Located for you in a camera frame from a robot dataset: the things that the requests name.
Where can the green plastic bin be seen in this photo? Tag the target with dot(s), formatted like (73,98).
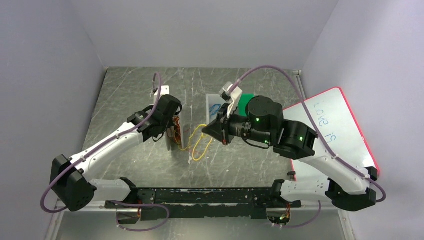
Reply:
(243,102)

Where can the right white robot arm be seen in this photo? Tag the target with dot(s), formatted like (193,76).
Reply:
(265,127)

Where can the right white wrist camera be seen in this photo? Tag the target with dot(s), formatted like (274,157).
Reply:
(232,94)

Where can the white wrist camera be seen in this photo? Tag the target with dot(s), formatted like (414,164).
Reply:
(232,94)
(164,90)

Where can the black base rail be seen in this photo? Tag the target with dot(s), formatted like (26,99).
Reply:
(191,203)

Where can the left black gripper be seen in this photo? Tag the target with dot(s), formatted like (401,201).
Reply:
(170,124)

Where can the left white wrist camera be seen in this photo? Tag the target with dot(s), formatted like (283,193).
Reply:
(164,90)

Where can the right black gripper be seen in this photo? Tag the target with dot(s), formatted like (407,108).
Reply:
(224,127)

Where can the pink framed whiteboard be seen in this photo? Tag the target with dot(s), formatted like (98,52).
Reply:
(336,121)

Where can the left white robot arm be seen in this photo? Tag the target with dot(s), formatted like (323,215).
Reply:
(73,179)

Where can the white cable spool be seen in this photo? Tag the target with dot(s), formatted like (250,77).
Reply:
(183,142)

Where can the clear white plastic bin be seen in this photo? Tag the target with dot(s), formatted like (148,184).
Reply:
(213,104)

